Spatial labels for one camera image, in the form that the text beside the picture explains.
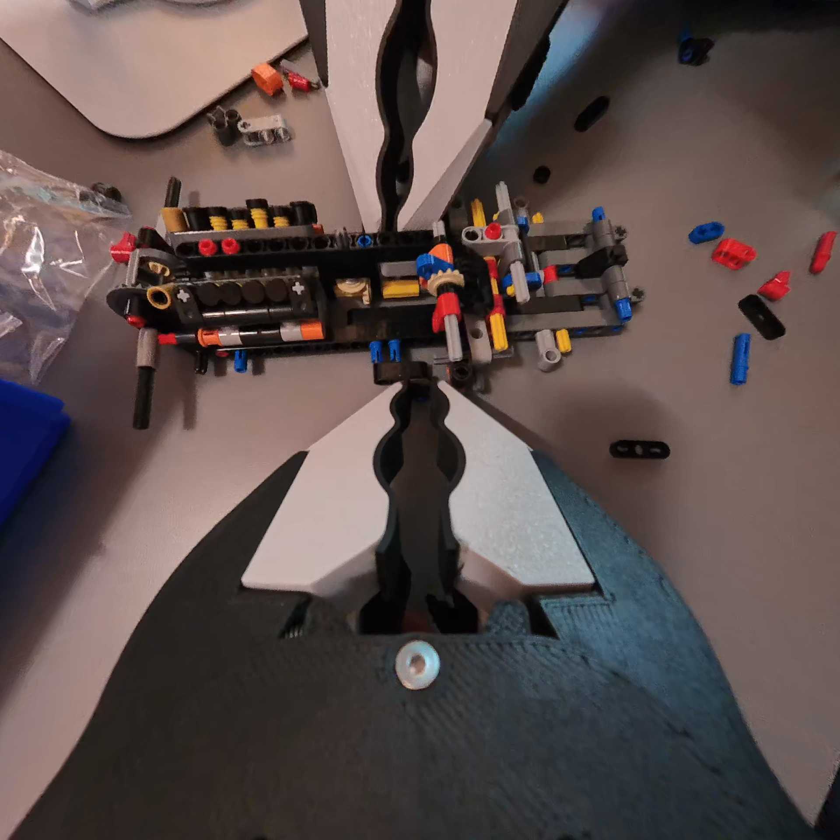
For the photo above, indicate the red lego connector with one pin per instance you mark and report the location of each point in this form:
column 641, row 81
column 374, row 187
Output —
column 774, row 285
column 123, row 248

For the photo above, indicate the lego vehicle chassis model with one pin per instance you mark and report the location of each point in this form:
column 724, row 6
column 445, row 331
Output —
column 367, row 315

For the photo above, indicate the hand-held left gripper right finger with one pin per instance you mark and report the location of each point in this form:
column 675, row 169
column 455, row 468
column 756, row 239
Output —
column 518, row 512

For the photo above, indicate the short red lego beam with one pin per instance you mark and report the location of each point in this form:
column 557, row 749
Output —
column 733, row 253

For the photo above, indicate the small black lego piece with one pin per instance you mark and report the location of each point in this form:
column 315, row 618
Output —
column 541, row 174
column 105, row 191

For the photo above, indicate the red grey lego pin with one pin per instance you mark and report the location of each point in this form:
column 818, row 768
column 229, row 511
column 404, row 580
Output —
column 300, row 80

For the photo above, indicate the black lego pin connector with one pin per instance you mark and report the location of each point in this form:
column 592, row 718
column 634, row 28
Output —
column 223, row 124

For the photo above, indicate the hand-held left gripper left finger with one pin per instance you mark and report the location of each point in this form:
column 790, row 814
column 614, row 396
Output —
column 321, row 512

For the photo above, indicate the white stand base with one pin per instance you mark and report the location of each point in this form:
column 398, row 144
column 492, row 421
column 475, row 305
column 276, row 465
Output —
column 151, row 65

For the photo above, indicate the light grey lego beam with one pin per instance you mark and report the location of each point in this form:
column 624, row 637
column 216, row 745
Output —
column 266, row 128

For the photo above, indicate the clear plastic bag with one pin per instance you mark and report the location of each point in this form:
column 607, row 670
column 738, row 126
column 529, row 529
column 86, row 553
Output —
column 46, row 275

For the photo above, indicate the short blue lego beam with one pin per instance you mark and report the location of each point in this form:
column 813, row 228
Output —
column 707, row 231

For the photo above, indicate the blue black lego piece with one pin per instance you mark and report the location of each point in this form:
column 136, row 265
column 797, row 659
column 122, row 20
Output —
column 694, row 49

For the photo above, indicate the long blue lego pin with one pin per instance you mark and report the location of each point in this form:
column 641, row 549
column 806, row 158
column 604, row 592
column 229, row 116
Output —
column 740, row 358

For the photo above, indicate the black three-hole lego beam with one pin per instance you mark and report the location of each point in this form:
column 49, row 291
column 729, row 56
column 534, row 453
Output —
column 640, row 449

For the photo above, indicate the blue plastic bin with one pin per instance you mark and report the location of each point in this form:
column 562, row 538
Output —
column 26, row 446

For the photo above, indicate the short black lego beam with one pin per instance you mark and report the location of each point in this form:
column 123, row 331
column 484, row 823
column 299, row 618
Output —
column 761, row 316
column 590, row 113

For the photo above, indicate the long red lego pin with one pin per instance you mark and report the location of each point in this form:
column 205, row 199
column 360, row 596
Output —
column 823, row 251

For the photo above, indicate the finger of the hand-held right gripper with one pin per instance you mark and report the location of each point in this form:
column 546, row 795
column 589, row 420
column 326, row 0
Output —
column 354, row 98
column 459, row 98

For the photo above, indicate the orange lego bush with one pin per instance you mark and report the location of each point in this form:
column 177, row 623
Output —
column 268, row 79

